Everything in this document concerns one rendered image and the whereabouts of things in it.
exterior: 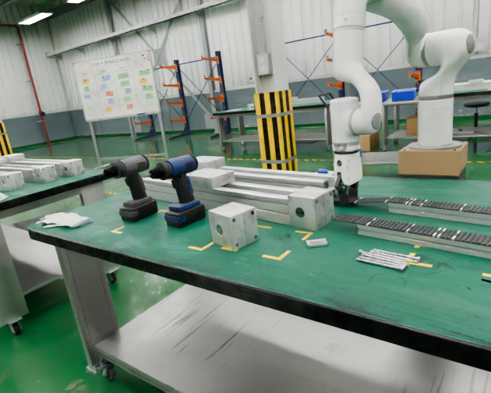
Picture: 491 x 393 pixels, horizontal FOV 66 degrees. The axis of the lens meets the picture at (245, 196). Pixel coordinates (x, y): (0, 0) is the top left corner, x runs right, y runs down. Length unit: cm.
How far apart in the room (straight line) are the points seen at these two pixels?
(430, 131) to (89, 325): 158
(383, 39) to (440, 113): 750
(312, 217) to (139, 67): 584
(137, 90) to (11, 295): 479
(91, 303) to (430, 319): 137
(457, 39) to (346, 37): 50
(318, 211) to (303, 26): 890
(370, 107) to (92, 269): 125
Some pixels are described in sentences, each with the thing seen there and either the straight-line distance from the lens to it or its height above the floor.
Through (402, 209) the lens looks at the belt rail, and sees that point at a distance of 119.
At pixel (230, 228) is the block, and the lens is 98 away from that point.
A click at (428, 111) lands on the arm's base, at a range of 162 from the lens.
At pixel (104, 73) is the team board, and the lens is 706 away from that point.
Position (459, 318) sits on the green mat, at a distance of 74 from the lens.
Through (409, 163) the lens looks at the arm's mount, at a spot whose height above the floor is 82.
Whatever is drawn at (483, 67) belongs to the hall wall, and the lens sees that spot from 870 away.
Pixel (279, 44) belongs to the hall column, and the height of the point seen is 160.
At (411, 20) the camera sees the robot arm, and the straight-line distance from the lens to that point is 147.
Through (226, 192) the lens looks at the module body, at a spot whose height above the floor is 86.
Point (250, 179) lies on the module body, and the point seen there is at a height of 84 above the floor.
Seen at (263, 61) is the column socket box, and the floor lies 143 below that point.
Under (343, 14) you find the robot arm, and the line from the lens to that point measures 122.
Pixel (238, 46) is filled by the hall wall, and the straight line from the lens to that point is 1083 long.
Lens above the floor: 119
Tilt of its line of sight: 16 degrees down
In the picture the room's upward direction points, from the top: 7 degrees counter-clockwise
